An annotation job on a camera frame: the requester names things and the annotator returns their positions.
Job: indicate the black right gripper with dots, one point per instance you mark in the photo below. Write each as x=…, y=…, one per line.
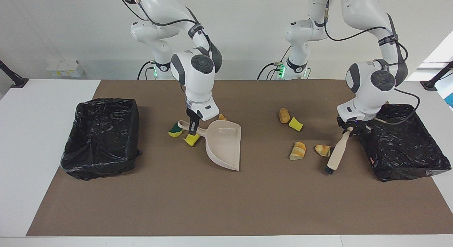
x=193, y=119

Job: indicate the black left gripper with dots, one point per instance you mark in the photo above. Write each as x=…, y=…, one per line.
x=362, y=126

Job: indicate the notched yellow sponge piece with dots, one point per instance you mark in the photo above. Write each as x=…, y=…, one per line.
x=192, y=140

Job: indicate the green and yellow sponge piece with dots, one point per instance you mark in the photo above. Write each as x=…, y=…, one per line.
x=174, y=131

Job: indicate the beige hand brush black bristles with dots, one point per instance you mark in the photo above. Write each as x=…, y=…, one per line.
x=338, y=153

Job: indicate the twisted orange croissant piece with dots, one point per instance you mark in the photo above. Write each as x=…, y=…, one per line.
x=222, y=117

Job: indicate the short striped pastry piece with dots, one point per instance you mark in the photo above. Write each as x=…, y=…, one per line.
x=322, y=150

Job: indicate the beige plastic dustpan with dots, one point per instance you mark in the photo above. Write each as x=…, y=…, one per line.
x=226, y=144

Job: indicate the yellow sponge wedge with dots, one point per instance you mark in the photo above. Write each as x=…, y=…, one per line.
x=296, y=124

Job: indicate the long striped pastry piece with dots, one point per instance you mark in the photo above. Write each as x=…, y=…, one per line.
x=298, y=150

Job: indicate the brown bread roll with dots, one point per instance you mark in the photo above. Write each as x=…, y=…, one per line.
x=284, y=115

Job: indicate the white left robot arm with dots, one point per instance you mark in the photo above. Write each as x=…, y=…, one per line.
x=371, y=84

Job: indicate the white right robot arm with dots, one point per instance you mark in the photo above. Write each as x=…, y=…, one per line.
x=196, y=80

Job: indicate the black bag bin pink tag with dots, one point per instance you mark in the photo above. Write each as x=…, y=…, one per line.
x=403, y=148

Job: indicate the black bag lined bin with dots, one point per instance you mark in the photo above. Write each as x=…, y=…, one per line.
x=102, y=133

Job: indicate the brown table mat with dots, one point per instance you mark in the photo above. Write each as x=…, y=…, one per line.
x=226, y=204

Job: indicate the blue object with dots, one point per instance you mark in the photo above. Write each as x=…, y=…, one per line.
x=450, y=100

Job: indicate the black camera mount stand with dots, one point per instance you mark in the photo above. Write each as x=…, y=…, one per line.
x=17, y=82
x=430, y=85

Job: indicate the white wall socket box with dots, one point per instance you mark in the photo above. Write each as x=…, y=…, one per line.
x=65, y=68

